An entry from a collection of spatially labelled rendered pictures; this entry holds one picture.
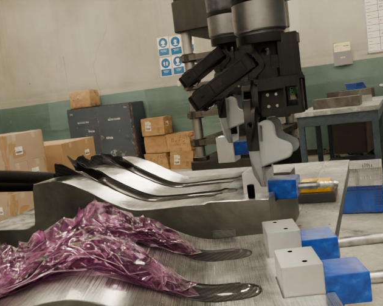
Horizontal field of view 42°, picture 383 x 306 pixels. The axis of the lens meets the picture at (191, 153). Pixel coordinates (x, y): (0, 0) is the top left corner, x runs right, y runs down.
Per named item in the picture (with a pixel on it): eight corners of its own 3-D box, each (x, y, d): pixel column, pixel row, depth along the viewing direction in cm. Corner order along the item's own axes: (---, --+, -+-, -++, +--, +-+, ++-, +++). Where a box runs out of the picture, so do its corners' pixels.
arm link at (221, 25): (202, 17, 98) (213, 22, 106) (205, 40, 99) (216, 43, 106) (238, 10, 96) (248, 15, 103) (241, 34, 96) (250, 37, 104)
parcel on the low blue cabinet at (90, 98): (102, 105, 826) (100, 88, 823) (90, 107, 795) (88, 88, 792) (81, 108, 842) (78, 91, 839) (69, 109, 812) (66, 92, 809)
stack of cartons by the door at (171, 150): (202, 164, 782) (196, 112, 773) (195, 168, 752) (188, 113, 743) (154, 167, 816) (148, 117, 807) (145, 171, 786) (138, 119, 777)
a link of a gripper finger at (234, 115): (249, 139, 97) (246, 93, 98) (220, 142, 99) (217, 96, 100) (253, 141, 100) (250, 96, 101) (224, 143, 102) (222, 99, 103)
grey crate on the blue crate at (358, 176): (383, 176, 410) (382, 158, 409) (382, 186, 373) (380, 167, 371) (309, 180, 435) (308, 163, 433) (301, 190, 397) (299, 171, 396)
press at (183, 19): (309, 169, 616) (293, 0, 595) (283, 197, 476) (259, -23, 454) (238, 173, 654) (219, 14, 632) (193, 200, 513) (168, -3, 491)
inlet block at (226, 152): (284, 155, 103) (282, 129, 103) (281, 158, 99) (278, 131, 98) (224, 159, 108) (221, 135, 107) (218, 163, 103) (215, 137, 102)
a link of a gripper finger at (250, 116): (256, 149, 66) (253, 85, 67) (245, 150, 67) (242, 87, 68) (264, 153, 71) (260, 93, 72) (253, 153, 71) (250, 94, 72)
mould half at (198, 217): (299, 214, 91) (292, 141, 90) (275, 263, 67) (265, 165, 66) (68, 223, 108) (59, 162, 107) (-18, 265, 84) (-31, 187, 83)
